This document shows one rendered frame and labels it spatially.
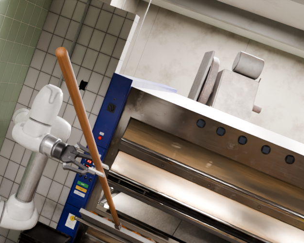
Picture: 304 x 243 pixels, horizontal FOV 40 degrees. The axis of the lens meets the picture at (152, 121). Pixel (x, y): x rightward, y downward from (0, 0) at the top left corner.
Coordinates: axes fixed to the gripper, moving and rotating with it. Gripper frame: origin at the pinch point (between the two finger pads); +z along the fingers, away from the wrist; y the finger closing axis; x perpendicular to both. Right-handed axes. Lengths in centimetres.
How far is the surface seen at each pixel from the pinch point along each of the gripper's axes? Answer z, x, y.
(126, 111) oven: -35, -108, -79
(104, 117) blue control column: -48, -111, -69
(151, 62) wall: -232, -720, -518
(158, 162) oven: 1, -122, -58
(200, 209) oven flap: 41, -128, -40
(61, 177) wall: -65, -143, -22
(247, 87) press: 23, -461, -377
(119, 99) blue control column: -43, -102, -83
